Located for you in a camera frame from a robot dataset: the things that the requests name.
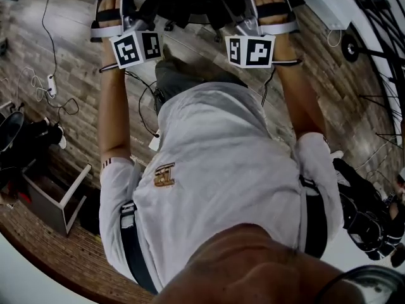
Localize white open-frame side table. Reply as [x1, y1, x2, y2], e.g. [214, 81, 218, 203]
[21, 162, 93, 238]

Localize black harness strap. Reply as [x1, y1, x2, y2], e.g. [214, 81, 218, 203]
[119, 200, 159, 295]
[298, 175, 329, 260]

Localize white short-sleeved shirt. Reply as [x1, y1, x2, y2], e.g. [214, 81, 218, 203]
[99, 81, 345, 295]

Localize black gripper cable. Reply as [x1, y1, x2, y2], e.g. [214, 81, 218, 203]
[125, 70, 161, 139]
[261, 65, 277, 108]

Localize grey trousers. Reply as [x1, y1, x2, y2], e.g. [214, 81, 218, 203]
[154, 58, 249, 113]

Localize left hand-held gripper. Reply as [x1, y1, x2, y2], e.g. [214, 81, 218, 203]
[89, 0, 165, 70]

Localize white power strip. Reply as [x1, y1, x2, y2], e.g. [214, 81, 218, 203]
[46, 73, 58, 97]

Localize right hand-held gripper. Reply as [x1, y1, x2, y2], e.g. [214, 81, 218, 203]
[223, 0, 301, 69]

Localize person's left olive shoe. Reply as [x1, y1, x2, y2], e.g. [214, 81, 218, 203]
[161, 44, 178, 63]

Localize black floor cable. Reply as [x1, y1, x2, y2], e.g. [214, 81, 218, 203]
[47, 92, 80, 117]
[40, 0, 58, 76]

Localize person's left hand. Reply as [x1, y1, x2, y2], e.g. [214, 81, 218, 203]
[97, 0, 123, 29]

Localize person's left forearm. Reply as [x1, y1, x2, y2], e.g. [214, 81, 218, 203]
[96, 38, 135, 163]

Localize white floor cable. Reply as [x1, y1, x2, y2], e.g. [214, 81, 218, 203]
[15, 65, 53, 103]

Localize person's right forearm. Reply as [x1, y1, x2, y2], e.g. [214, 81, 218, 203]
[271, 32, 328, 141]

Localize person's face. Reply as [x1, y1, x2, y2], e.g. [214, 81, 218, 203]
[151, 222, 365, 304]

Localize black wheeled metal frame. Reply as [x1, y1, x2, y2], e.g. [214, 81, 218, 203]
[340, 0, 405, 145]

